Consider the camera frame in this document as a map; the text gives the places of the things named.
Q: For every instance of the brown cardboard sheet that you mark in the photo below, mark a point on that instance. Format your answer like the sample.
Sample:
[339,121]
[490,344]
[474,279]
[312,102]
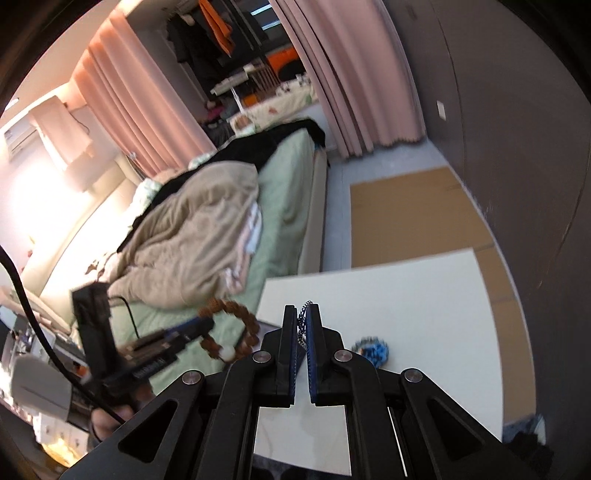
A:
[406,217]

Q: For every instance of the black blanket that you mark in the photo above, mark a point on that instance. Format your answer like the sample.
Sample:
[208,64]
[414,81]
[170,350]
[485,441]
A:
[249,147]

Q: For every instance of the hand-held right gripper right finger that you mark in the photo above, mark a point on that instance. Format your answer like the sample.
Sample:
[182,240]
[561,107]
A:
[314,355]

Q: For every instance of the pink curtain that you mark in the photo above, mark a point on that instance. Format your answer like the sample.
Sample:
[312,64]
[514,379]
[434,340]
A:
[138,92]
[351,69]

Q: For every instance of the white wall switch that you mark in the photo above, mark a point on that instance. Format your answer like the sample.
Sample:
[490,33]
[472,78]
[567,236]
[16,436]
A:
[442,110]

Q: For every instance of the beige blanket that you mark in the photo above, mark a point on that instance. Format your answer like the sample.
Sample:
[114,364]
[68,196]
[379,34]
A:
[194,221]

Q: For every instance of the pale green pillow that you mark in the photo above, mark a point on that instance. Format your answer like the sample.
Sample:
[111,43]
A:
[147,189]

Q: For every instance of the orange box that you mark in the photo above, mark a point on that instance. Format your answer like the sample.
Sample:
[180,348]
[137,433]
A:
[286,57]

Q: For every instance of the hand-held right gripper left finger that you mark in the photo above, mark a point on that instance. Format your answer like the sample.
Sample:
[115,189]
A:
[291,353]

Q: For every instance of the dark hanging clothes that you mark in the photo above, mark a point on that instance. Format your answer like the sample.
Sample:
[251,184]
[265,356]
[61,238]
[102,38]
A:
[194,41]

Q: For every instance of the orange cloth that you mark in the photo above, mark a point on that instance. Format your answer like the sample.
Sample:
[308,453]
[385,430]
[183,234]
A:
[219,23]

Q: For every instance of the floral bedding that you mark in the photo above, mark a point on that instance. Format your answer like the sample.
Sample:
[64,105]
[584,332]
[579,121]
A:
[281,99]

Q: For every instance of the pink white fleece blanket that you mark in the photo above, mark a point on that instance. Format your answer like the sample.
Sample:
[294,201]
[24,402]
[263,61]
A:
[249,235]

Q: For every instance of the person's left hand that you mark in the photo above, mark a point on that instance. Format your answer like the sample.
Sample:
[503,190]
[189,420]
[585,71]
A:
[108,419]

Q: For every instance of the white air conditioner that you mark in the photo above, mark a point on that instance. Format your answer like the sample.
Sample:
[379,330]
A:
[18,138]

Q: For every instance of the bed with green sheet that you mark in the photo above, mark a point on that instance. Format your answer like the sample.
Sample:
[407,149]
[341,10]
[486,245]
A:
[286,198]

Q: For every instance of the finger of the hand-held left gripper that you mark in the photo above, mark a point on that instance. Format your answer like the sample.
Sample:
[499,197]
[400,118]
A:
[194,328]

